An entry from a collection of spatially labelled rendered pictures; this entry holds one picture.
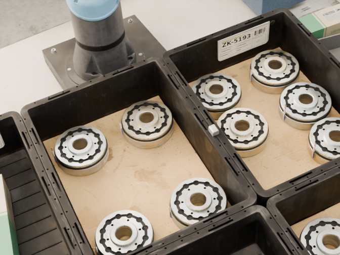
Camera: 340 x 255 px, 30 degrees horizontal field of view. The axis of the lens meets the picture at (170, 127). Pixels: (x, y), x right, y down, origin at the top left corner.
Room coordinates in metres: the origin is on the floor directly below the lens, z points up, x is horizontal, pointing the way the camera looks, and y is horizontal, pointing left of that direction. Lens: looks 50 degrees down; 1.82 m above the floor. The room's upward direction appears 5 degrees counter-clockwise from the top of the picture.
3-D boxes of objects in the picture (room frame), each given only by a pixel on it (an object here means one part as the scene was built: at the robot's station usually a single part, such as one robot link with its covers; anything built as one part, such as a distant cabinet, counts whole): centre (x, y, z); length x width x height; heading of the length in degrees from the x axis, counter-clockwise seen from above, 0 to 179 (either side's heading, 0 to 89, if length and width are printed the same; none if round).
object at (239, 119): (0.78, -0.14, 0.86); 0.05 x 0.05 x 0.01
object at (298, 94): (0.83, -0.28, 0.86); 0.05 x 0.05 x 0.01
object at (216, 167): (0.69, 0.07, 0.87); 0.40 x 0.30 x 0.11; 22
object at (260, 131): (0.78, -0.14, 0.86); 0.10 x 0.10 x 0.01
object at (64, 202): (0.69, 0.07, 0.92); 0.40 x 0.30 x 0.02; 22
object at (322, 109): (0.83, -0.28, 0.86); 0.10 x 0.10 x 0.01
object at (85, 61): (1.12, 0.14, 0.80); 0.15 x 0.15 x 0.10
